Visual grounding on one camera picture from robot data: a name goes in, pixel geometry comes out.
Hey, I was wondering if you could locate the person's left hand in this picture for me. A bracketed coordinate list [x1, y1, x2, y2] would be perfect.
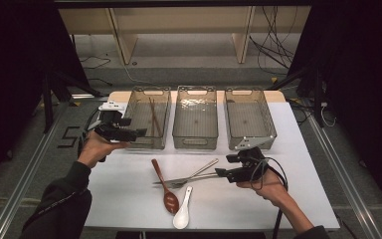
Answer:
[77, 130, 130, 168]

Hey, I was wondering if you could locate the black curtain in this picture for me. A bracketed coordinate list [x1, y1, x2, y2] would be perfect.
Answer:
[287, 0, 382, 213]
[0, 0, 91, 193]

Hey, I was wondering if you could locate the long aluminium floor rail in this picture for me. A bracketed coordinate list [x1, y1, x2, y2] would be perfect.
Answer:
[306, 114, 382, 239]
[0, 99, 73, 239]

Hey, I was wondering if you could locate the metal table knife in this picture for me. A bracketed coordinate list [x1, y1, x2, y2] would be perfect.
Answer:
[152, 172, 220, 186]

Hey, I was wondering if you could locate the white table sheet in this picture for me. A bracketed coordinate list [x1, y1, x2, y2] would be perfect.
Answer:
[84, 101, 341, 231]

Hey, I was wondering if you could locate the transparent grey plastic bin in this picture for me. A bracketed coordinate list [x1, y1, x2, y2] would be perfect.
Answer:
[172, 85, 219, 150]
[117, 85, 172, 150]
[223, 87, 278, 150]

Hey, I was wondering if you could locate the thin white cable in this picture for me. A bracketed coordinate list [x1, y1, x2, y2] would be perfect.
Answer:
[319, 101, 337, 128]

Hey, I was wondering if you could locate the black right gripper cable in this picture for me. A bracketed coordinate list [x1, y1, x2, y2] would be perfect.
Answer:
[249, 156, 289, 239]

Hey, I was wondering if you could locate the brown chopstick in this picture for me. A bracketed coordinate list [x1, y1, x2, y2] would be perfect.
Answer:
[150, 99, 157, 137]
[147, 96, 164, 137]

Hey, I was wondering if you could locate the black floor cable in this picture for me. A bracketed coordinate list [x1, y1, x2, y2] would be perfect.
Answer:
[79, 55, 112, 70]
[88, 77, 113, 88]

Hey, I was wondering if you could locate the white ceramic spoon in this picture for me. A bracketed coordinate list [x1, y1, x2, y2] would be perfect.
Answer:
[172, 185, 194, 230]

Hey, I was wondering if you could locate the short aluminium rail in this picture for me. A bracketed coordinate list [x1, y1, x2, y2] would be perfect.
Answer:
[71, 93, 110, 102]

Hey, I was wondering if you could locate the brown wooden spoon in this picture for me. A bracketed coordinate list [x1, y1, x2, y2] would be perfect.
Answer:
[150, 158, 180, 215]

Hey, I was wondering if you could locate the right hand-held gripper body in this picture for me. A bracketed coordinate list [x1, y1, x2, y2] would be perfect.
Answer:
[226, 135, 277, 184]

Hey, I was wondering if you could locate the bundle of black cables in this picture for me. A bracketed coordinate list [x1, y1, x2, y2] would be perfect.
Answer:
[248, 5, 296, 77]

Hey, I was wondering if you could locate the light wooden desk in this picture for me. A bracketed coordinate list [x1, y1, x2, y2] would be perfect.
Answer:
[58, 6, 312, 66]

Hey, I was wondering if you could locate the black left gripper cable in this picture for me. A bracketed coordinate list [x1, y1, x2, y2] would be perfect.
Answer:
[77, 109, 107, 163]

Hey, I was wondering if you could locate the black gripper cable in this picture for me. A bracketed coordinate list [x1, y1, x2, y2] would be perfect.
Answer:
[77, 109, 107, 163]
[249, 156, 289, 239]

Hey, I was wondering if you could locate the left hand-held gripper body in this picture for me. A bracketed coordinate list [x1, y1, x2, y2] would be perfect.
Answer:
[87, 101, 137, 143]

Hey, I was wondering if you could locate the person's right hand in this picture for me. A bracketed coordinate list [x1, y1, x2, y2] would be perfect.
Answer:
[236, 167, 291, 207]

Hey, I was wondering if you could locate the white floor cable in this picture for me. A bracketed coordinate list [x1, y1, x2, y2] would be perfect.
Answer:
[122, 63, 157, 87]

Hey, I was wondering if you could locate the black metal stand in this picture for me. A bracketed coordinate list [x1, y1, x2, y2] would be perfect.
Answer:
[41, 68, 104, 134]
[267, 63, 326, 128]

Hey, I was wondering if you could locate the metal fork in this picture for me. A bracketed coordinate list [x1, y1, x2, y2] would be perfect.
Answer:
[168, 157, 220, 190]

